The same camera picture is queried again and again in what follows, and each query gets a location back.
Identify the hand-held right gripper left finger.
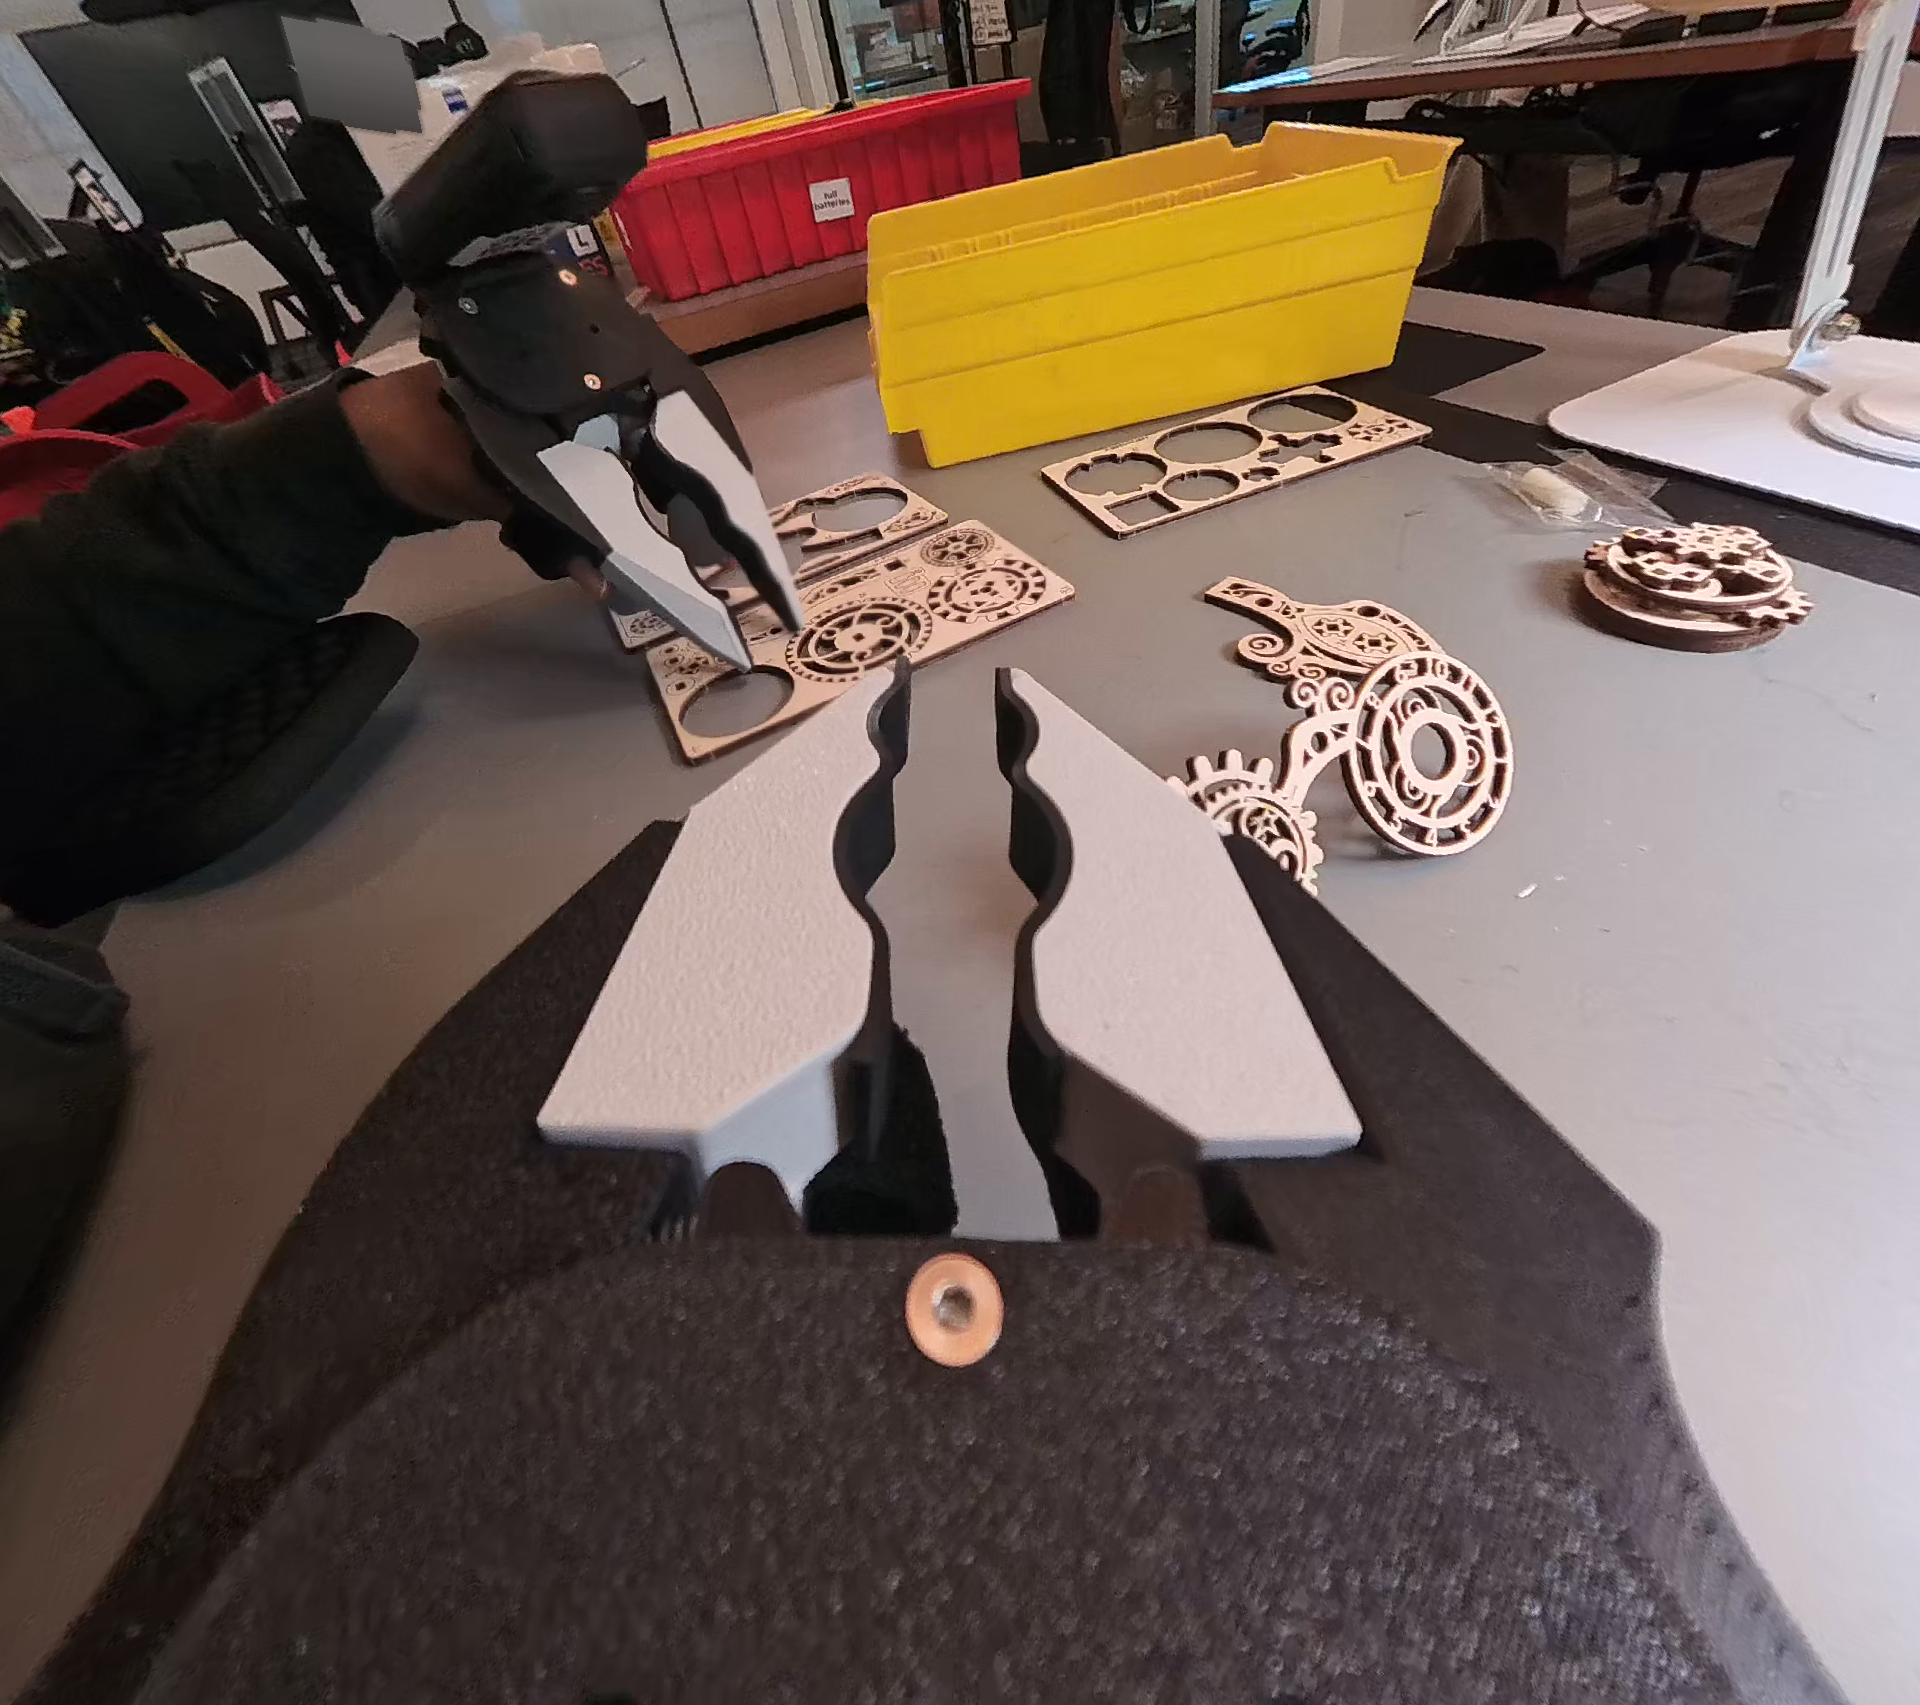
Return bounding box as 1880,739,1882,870
533,659,920,1213

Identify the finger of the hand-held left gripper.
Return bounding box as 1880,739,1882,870
533,412,753,677
619,383,807,631

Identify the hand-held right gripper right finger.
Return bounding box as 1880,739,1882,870
994,666,1365,1224

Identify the wooden part sheet mostly emptied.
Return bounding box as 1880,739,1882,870
613,472,950,655

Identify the wooden gear piece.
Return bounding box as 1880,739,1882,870
1166,749,1329,900

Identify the wooden part sheet with gears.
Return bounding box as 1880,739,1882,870
645,517,1078,767

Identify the ornate wooden clock frame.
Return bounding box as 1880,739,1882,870
1202,576,1518,863

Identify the person's left forearm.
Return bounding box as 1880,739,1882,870
0,377,450,748

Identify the person's left hand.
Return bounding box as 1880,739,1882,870
338,362,619,606

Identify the red plastic bin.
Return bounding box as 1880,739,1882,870
605,77,1028,303

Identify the yellow plastic tote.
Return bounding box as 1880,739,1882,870
645,104,841,158

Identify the wooden sheet with round holes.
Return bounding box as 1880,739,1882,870
1039,385,1433,542

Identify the black mesh chair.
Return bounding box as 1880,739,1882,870
0,614,425,928

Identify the yellow plastic bin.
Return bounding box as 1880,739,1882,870
866,123,1464,472

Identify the black monitor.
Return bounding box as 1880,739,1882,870
22,0,370,236

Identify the small clear plastic bag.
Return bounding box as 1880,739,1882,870
1485,450,1668,532

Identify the round wooden gear assembly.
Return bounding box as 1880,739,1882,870
1582,522,1812,655

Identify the white book stand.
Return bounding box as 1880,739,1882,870
1544,0,1920,538

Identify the long wooden table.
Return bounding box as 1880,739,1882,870
1213,17,1920,110

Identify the clear acrylic stand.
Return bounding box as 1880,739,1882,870
1438,0,1568,59

